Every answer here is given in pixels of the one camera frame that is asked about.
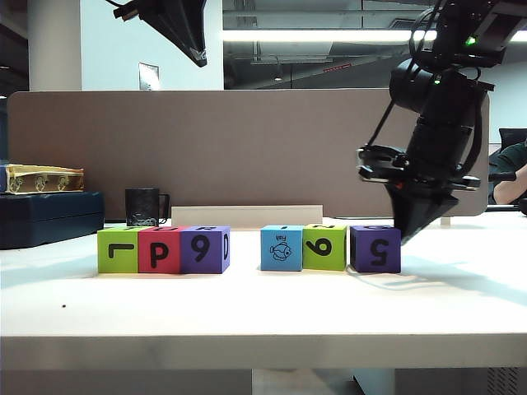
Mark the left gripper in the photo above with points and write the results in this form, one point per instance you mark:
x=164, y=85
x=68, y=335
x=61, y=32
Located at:
x=136, y=8

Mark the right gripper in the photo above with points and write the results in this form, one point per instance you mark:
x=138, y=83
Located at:
x=432, y=189

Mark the purple block number five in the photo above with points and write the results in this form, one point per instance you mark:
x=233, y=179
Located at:
x=362, y=263

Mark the green block nine and J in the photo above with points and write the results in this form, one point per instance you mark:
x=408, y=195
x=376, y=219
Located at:
x=313, y=263

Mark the blue block fish picture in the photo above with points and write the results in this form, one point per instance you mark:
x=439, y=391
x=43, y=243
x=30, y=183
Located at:
x=269, y=263

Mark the person bare forearm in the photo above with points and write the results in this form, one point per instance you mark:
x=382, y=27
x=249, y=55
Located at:
x=506, y=191

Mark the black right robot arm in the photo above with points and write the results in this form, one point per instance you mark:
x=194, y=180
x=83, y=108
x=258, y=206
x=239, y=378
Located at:
x=440, y=123

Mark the red block letter P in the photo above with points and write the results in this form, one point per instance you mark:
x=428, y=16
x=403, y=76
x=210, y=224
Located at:
x=164, y=265

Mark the green block letter L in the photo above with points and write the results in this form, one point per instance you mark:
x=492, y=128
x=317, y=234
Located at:
x=119, y=263

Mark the person in dark green top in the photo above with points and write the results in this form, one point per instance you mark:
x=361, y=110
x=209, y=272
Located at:
x=506, y=160

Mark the black round object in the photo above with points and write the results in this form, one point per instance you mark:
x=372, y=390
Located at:
x=523, y=207

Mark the black office chair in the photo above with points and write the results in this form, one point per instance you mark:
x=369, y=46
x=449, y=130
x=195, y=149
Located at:
x=510, y=136

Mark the brown desk partition panel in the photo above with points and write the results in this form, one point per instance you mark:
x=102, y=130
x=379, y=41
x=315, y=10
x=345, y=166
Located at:
x=206, y=152

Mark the red ceiling sign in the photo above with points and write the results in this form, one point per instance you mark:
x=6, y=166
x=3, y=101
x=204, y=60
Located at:
x=337, y=69

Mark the black mug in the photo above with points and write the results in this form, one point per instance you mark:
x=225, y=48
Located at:
x=142, y=207

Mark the grey vent grille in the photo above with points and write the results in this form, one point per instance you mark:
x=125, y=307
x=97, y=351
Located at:
x=502, y=382

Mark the yellow gold patterned box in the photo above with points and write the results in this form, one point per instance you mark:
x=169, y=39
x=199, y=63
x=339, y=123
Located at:
x=49, y=181

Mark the purple block nine and D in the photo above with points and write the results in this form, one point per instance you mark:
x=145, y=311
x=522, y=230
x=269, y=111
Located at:
x=212, y=263

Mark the dark blue case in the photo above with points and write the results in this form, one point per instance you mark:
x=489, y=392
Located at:
x=49, y=218

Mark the blue flat box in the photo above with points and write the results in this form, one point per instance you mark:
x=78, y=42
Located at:
x=2, y=181

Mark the white partition foot bracket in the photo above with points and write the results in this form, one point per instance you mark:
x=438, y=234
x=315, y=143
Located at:
x=444, y=221

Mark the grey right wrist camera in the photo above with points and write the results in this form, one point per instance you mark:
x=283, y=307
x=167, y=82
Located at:
x=383, y=162

